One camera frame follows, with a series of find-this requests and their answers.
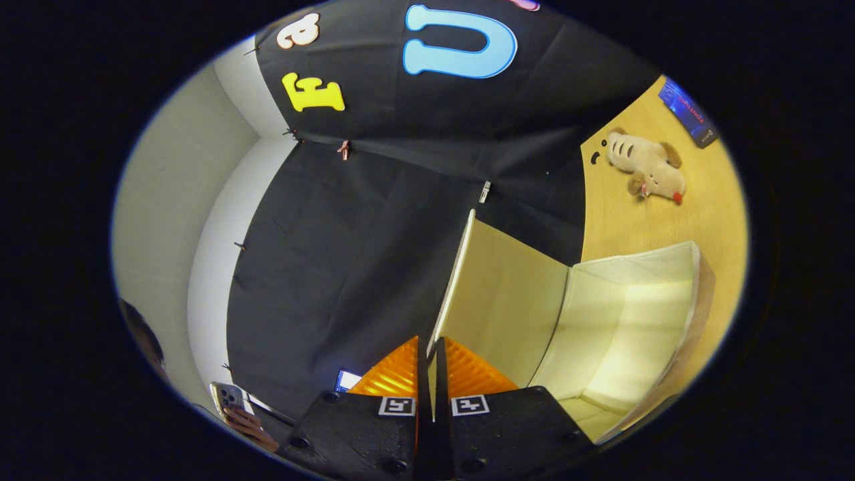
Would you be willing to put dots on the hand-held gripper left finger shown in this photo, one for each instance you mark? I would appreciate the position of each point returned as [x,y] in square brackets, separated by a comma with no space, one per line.
[361,434]

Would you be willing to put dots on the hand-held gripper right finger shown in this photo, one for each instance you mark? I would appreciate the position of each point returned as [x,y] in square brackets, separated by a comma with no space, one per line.
[501,434]

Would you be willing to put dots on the beige fabric storage box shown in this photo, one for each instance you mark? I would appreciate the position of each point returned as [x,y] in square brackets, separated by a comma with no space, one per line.
[621,321]

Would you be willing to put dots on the bright screen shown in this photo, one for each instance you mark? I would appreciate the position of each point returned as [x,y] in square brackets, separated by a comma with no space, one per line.
[347,379]

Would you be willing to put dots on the silver smartphone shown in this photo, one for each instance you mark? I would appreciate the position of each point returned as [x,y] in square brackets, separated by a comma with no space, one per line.
[227,395]

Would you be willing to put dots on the black backdrop cloth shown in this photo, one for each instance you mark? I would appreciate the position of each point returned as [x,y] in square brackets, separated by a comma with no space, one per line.
[361,240]

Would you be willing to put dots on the white cloth clip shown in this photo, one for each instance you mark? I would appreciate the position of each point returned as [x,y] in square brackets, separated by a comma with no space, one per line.
[485,192]

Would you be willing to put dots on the pink cloth clip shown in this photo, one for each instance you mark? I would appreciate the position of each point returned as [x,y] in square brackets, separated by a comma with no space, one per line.
[344,149]

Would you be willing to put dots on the tan plush dog toy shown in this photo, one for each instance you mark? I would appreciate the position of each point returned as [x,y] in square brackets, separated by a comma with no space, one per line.
[644,167]

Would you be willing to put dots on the dark blue book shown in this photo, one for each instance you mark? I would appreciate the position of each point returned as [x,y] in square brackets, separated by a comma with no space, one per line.
[688,113]

